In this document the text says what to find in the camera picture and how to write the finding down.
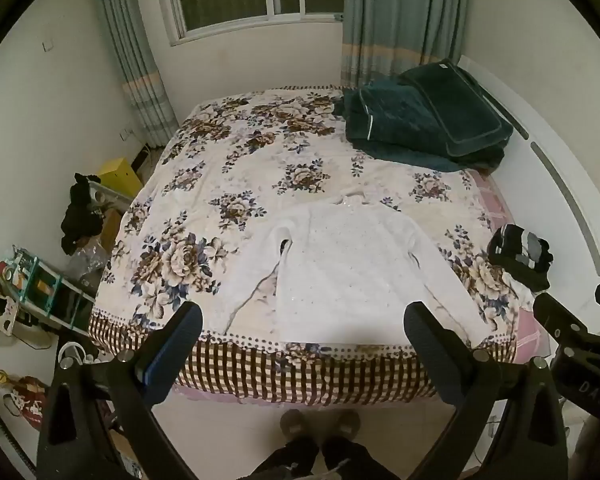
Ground dark green quilt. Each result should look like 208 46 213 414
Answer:
342 79 509 172

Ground black garment pile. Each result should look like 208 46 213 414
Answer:
61 172 106 256

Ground grey-green curtain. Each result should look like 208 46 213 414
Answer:
339 0 474 89
87 0 179 149

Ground teal storage rack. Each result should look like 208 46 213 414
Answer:
9 244 99 332

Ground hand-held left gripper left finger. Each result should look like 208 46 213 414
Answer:
36 301 204 480

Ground person's right shoe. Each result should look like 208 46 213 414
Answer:
324 408 362 442

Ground dark green pillow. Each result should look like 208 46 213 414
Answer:
396 59 515 157

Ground folded black clothes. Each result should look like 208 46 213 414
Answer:
487 224 555 292

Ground white bed headboard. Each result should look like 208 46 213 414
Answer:
459 54 600 286

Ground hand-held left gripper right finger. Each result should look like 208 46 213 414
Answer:
403 301 569 480

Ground white knit sweater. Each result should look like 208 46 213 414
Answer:
215 195 498 347

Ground red and white bag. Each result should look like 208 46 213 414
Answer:
2 374 49 432

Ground yellow box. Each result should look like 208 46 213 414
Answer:
98 158 144 197

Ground person's dark trouser legs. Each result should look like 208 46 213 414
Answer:
258 434 412 480

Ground floral bed blanket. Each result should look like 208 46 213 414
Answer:
87 82 523 406

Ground clear plastic bag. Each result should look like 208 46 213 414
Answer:
69 243 112 282

